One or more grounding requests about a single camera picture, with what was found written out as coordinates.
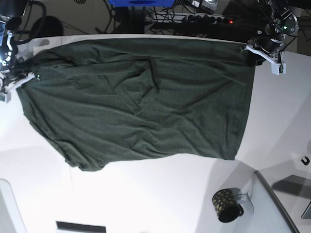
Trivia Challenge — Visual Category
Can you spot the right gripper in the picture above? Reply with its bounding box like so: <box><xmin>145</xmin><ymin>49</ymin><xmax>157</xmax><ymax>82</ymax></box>
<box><xmin>0</xmin><ymin>62</ymin><xmax>39</xmax><ymax>103</ymax></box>

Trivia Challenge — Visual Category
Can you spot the black mug with gold dots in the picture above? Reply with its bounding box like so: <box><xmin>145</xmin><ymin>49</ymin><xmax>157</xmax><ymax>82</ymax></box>
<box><xmin>212</xmin><ymin>189</ymin><xmax>244</xmax><ymax>223</ymax></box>

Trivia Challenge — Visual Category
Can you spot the grey metal side table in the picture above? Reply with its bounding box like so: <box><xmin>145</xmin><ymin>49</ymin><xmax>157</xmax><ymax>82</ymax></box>
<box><xmin>248</xmin><ymin>171</ymin><xmax>311</xmax><ymax>233</ymax></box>

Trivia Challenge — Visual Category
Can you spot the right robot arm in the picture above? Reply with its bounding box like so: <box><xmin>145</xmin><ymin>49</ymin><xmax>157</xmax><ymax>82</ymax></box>
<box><xmin>0</xmin><ymin>0</ymin><xmax>47</xmax><ymax>103</ymax></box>

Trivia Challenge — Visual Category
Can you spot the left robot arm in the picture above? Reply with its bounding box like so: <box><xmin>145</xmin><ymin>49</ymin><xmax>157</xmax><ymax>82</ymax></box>
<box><xmin>241</xmin><ymin>0</ymin><xmax>299</xmax><ymax>75</ymax></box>

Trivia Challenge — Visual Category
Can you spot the white rounded panel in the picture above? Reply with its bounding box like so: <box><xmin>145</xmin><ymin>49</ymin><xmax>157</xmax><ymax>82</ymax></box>
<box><xmin>0</xmin><ymin>179</ymin><xmax>27</xmax><ymax>233</ymax></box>

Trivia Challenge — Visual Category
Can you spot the blue box with oval hole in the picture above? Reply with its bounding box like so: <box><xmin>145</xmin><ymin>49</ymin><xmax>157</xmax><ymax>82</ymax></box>
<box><xmin>108</xmin><ymin>0</ymin><xmax>175</xmax><ymax>7</ymax></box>

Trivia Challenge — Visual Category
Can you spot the black power strip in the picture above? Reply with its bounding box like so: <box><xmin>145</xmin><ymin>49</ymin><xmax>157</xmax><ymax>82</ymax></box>
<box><xmin>145</xmin><ymin>12</ymin><xmax>236</xmax><ymax>26</ymax></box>

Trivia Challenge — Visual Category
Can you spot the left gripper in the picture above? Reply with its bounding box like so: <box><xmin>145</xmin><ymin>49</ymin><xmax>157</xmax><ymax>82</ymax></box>
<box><xmin>240</xmin><ymin>33</ymin><xmax>286</xmax><ymax>74</ymax></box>

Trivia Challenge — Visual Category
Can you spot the dark green t-shirt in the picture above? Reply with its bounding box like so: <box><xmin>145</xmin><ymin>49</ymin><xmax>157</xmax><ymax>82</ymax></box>
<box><xmin>15</xmin><ymin>38</ymin><xmax>255</xmax><ymax>171</ymax></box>

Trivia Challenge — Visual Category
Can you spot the small black hook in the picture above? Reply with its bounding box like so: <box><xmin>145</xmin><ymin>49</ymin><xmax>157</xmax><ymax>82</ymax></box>
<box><xmin>301</xmin><ymin>156</ymin><xmax>311</xmax><ymax>166</ymax></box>

